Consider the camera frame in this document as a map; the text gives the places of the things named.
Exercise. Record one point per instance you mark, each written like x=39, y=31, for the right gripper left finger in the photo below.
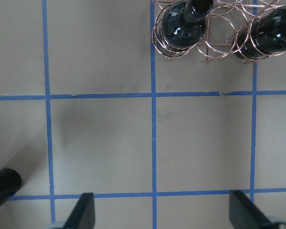
x=83, y=214

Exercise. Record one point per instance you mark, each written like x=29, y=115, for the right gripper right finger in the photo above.
x=244, y=214

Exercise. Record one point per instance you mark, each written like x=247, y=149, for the dark wine bottle carried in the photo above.
x=10, y=183

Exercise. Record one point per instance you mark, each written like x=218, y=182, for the dark wine bottle far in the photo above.
x=266, y=36

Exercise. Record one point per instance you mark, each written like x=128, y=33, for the dark wine bottle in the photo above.
x=266, y=36
x=184, y=23

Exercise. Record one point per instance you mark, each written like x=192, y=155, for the dark wine bottle near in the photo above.
x=184, y=23

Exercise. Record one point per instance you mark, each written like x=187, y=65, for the copper wire bottle basket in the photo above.
x=224, y=22

